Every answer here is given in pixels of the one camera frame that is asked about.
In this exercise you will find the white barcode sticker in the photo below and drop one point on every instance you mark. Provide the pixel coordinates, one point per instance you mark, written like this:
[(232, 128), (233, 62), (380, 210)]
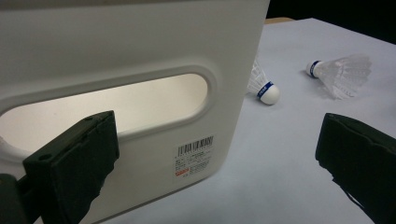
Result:
[(194, 158)]

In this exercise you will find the white shuttlecock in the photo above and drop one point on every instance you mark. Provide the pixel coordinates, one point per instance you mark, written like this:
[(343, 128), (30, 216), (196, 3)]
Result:
[(268, 93), (342, 74)]

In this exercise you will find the white table mat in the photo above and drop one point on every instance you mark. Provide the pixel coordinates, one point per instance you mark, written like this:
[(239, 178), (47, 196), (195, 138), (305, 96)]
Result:
[(280, 171)]

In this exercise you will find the white plastic bin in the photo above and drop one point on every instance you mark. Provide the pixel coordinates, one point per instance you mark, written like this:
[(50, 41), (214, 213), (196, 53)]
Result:
[(124, 37)]

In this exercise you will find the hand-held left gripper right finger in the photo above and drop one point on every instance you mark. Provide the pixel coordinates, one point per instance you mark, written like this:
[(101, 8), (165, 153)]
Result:
[(361, 158)]

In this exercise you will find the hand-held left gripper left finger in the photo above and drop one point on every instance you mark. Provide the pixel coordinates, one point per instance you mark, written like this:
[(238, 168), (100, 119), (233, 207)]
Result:
[(71, 168)]

